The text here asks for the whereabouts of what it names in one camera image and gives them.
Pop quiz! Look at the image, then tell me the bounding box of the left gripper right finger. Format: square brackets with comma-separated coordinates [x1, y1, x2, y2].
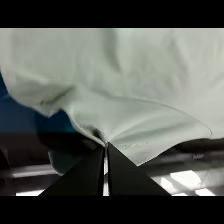
[106, 142, 172, 197]

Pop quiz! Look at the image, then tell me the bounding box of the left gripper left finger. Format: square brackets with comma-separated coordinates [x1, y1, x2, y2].
[39, 145, 106, 197]

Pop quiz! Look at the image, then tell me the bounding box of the pale green T-shirt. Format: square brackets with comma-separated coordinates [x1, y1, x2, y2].
[0, 27, 224, 176]

